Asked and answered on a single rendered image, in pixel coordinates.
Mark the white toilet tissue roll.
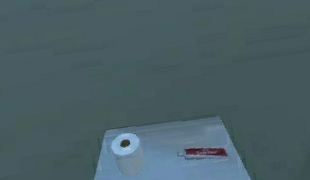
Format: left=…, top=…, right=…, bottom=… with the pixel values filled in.
left=108, top=130, right=147, bottom=179

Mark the red toothpaste tube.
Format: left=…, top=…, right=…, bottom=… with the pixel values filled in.
left=175, top=142, right=229, bottom=165

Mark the pale blue table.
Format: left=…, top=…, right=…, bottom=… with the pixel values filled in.
left=74, top=110, right=255, bottom=180

